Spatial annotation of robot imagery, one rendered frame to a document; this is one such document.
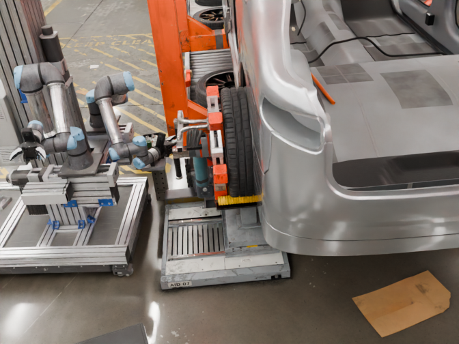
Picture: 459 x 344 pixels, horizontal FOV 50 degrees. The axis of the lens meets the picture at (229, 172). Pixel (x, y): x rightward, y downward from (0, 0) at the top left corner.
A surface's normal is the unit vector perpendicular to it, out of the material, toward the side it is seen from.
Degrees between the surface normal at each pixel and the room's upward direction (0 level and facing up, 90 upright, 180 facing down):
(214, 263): 0
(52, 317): 0
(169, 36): 90
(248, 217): 90
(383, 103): 13
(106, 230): 0
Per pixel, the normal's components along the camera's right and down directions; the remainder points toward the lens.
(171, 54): 0.07, 0.57
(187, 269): -0.07, -0.82
